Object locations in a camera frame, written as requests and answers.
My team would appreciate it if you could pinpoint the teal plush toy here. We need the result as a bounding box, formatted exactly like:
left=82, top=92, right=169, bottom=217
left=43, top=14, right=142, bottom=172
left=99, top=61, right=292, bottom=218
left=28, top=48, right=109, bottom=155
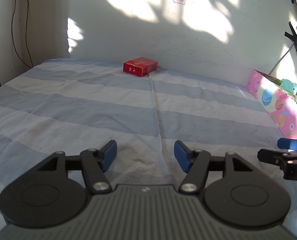
left=280, top=79, right=297, bottom=95

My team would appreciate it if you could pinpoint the red small box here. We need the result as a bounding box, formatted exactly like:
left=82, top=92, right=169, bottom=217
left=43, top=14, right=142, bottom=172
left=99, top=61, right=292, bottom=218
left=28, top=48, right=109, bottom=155
left=123, top=57, right=158, bottom=77

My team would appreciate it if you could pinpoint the pink macaron biscuit tin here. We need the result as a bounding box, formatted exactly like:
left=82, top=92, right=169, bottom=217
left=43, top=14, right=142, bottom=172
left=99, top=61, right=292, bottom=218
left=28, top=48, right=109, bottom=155
left=247, top=70, right=297, bottom=139

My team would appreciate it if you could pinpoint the striped blue bed sheet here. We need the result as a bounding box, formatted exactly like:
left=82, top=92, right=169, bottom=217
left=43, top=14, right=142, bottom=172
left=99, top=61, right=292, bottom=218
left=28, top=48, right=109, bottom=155
left=0, top=59, right=297, bottom=236

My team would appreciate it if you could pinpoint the black tape cross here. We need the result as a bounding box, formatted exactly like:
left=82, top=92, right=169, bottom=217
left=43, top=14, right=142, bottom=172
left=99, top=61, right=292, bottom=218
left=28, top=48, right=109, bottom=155
left=284, top=21, right=297, bottom=51

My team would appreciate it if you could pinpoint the dark wall cable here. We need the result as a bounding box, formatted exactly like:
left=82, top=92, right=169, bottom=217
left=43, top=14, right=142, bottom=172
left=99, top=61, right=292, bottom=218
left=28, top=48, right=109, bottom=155
left=11, top=0, right=34, bottom=68

